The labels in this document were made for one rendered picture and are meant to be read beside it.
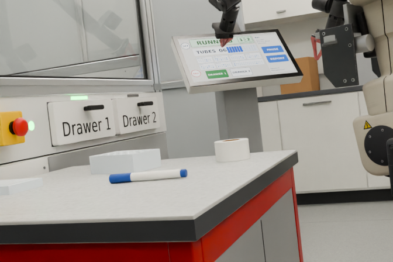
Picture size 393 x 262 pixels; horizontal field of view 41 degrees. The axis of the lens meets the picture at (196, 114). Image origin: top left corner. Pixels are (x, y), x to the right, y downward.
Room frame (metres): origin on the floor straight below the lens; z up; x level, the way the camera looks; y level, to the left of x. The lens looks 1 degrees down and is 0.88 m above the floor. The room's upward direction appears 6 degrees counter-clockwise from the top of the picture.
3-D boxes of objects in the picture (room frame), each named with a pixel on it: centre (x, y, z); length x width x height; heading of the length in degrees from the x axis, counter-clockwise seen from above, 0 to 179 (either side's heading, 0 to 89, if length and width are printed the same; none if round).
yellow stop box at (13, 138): (1.14, 0.41, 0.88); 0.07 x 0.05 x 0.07; 159
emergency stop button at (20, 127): (1.13, 0.38, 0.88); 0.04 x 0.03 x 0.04; 159
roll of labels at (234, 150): (1.08, -0.06, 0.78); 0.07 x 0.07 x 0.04
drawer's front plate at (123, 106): (1.75, 0.19, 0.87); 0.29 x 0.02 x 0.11; 159
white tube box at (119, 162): (1.10, 0.16, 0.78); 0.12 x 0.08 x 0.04; 54
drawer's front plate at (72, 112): (1.45, 0.31, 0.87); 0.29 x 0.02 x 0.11; 159
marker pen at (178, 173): (0.90, 0.09, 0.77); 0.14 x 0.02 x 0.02; 75
